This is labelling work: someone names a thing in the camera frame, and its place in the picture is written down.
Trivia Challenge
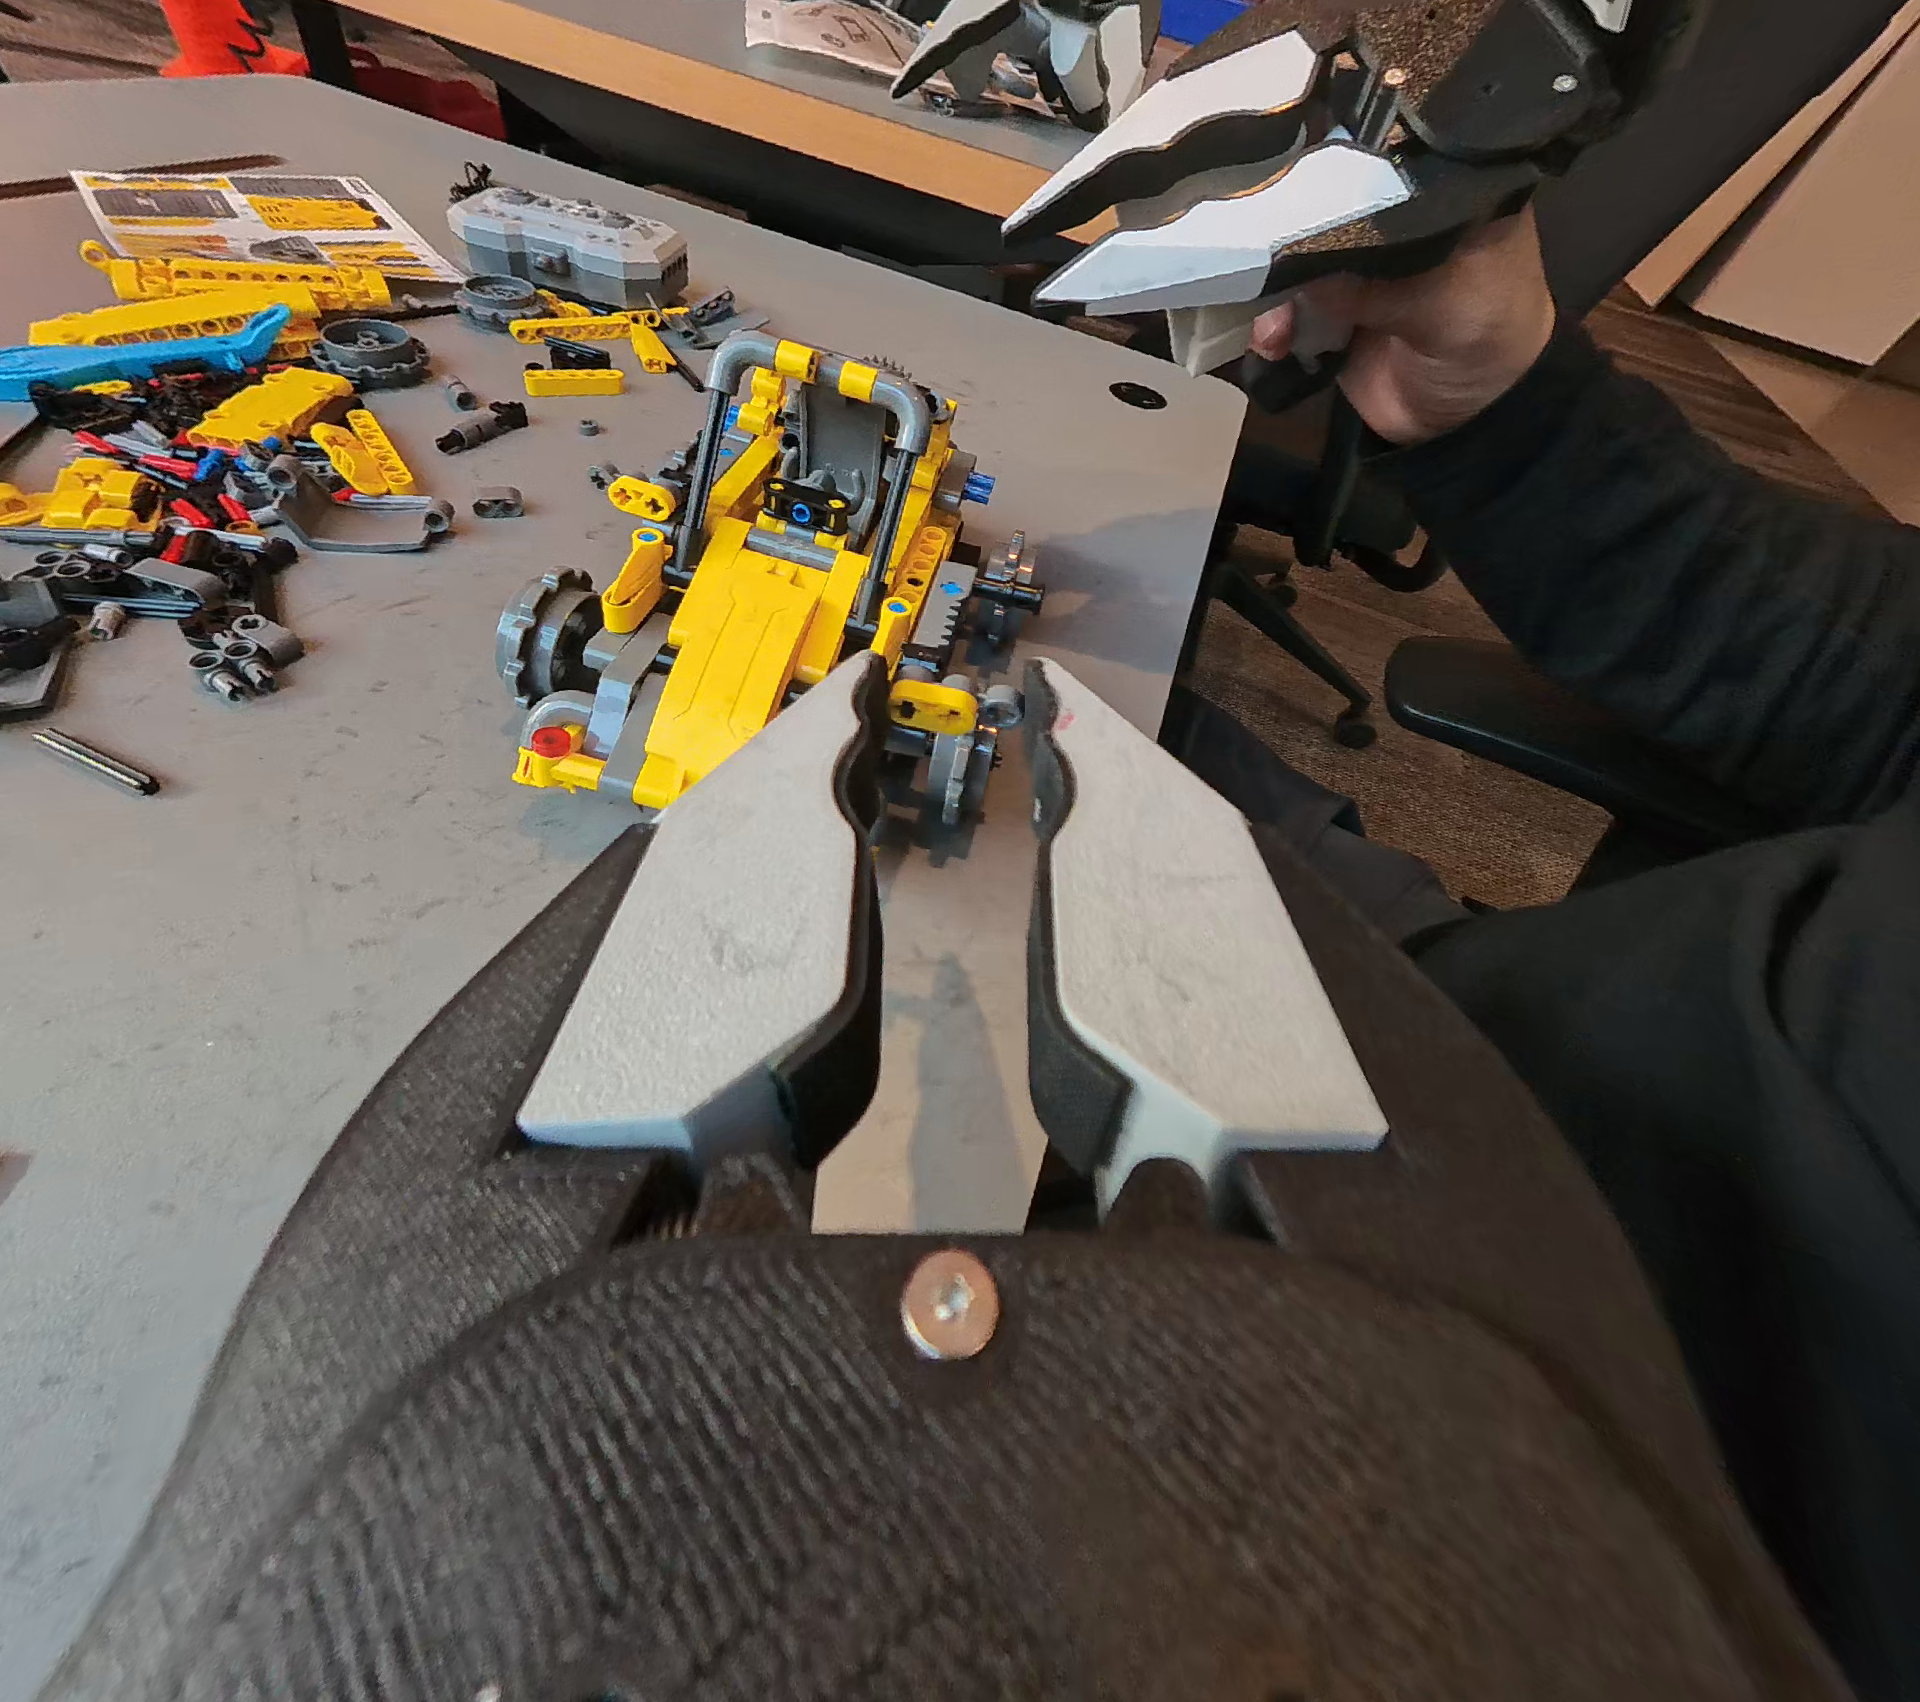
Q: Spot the pile of building pieces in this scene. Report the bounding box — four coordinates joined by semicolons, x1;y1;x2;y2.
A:
0;240;773;720

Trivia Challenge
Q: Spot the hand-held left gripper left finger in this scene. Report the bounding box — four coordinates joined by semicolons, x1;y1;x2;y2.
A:
513;651;894;1170

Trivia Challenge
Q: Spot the grey battery box piece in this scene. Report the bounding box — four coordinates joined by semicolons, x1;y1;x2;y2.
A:
446;185;693;312

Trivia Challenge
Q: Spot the black office chair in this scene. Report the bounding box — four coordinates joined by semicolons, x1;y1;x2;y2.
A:
1192;374;1725;834

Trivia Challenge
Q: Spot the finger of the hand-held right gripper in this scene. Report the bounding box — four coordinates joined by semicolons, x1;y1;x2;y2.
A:
1035;143;1422;319
999;29;1326;241

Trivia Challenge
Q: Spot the blue curved panel piece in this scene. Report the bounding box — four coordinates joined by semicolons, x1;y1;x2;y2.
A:
0;302;295;403

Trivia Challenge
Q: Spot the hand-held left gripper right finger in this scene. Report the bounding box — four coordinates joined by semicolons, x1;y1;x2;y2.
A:
1024;659;1392;1226

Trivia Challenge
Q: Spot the black strap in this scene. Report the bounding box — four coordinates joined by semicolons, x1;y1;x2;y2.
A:
1528;0;1920;312

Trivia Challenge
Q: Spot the person's right forearm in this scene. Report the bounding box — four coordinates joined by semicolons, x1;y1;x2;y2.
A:
1387;320;1920;834

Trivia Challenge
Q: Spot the grey desk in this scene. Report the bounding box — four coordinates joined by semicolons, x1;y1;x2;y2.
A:
0;73;1254;1690

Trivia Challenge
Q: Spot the parts list leaflet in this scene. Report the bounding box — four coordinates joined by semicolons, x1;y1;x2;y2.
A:
69;167;469;284

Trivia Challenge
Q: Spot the yellow toy vehicle model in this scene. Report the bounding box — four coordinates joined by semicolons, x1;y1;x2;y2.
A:
495;327;1051;863

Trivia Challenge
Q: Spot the wood-edged table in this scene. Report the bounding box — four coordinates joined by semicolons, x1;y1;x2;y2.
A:
265;0;1118;241

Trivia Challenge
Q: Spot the grey gear rack piece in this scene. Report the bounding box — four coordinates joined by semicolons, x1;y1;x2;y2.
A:
903;573;988;683

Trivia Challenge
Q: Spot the person's black clothing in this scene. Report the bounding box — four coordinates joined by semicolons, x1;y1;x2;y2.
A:
1169;683;1920;1702

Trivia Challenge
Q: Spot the black axle rod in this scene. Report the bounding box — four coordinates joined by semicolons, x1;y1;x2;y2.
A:
34;726;163;797

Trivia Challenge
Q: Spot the white paper sheet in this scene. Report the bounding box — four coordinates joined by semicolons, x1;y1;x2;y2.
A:
742;0;935;72

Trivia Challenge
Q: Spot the person's right hand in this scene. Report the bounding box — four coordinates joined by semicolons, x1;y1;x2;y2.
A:
1248;209;1562;446

